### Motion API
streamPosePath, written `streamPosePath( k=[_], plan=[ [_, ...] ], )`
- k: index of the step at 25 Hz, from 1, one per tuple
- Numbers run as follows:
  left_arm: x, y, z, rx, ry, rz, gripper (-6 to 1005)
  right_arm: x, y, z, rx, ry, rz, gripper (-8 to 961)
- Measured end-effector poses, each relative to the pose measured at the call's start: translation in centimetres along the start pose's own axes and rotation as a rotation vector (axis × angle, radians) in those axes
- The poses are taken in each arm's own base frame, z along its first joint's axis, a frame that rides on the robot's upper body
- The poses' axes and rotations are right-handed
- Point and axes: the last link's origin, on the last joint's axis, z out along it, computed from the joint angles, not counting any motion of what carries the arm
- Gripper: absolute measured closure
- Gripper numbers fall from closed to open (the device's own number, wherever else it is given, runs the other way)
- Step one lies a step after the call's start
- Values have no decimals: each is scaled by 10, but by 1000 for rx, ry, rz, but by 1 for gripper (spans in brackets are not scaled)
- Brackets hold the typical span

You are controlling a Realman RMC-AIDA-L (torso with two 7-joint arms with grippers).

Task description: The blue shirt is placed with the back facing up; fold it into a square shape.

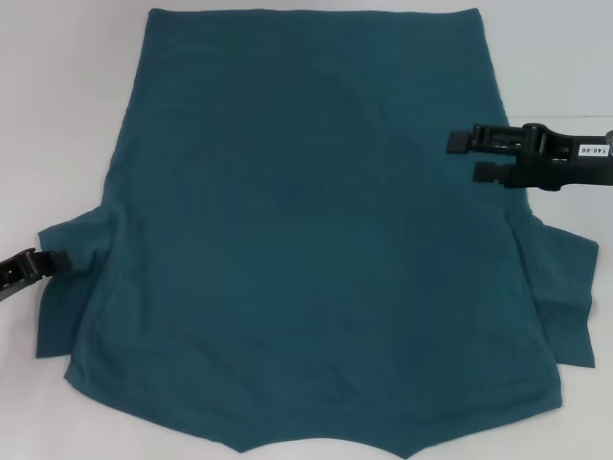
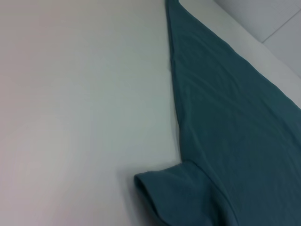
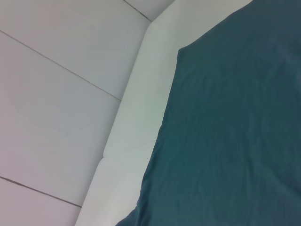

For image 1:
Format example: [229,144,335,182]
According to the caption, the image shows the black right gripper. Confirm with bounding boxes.
[446,122,613,194]

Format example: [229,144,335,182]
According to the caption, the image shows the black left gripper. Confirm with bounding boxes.
[0,246,74,304]

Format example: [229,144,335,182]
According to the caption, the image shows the teal blue shirt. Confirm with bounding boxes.
[34,7,601,460]

